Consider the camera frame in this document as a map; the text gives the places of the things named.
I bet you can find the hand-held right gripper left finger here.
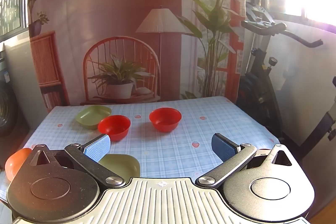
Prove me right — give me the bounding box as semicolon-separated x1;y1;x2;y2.
25;134;126;190

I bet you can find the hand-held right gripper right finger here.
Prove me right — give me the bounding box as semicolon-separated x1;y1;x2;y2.
196;133;300;189

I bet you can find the red bowl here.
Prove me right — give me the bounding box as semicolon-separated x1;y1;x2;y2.
98;115;131;142
149;108;182;132

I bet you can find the green plate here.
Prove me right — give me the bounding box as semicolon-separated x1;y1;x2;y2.
76;105;112;130
98;154;141;184

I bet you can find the blue checked tablecloth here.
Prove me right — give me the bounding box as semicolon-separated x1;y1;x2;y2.
0;96;280;203

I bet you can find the black exercise bike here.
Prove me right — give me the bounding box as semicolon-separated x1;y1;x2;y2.
235;2;336;161

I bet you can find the orange bowl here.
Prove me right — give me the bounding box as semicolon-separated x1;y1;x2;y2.
5;148;32;182

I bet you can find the grey washing machine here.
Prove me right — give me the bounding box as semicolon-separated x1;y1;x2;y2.
0;56;20;136

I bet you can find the printed backdrop cloth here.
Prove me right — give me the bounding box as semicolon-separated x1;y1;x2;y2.
28;0;247;113

